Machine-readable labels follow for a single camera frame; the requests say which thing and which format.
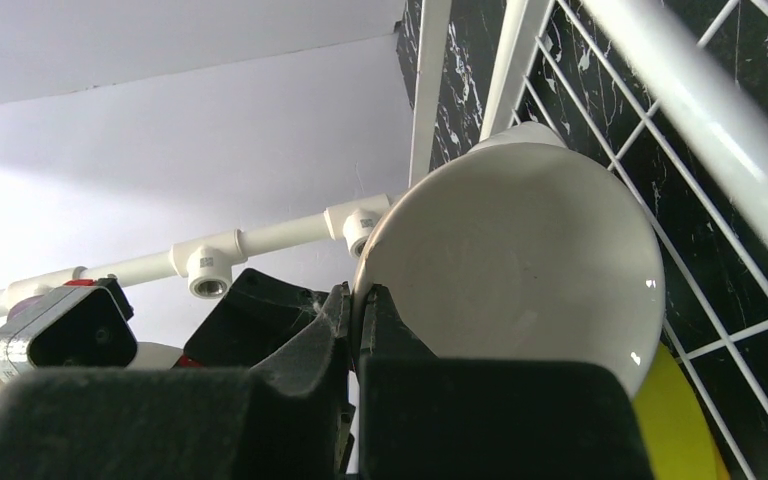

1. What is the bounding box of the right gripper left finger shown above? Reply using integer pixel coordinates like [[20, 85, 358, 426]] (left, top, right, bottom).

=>
[[0, 283, 353, 479]]

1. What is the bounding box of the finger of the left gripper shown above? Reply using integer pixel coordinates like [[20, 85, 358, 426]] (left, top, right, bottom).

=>
[[182, 268, 328, 368]]

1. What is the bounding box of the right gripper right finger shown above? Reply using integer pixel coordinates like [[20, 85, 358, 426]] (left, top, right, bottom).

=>
[[357, 285, 654, 479]]

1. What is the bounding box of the cream white bowl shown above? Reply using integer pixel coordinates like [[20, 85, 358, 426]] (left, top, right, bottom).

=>
[[352, 143, 666, 395]]

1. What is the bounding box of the yellow green bowl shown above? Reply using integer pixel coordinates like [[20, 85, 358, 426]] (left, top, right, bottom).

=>
[[632, 344, 730, 479]]

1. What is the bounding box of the grey white bowl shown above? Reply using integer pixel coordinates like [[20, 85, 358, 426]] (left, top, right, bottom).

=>
[[469, 121, 567, 153]]

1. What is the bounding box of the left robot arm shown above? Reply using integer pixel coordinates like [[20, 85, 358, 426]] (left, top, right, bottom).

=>
[[0, 268, 327, 383]]

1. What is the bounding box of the white pvc pipe frame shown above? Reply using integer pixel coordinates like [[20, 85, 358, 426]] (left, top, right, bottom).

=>
[[0, 194, 398, 317]]

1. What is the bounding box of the white wire dish rack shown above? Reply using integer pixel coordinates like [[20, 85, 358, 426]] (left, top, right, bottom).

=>
[[430, 1, 768, 479]]

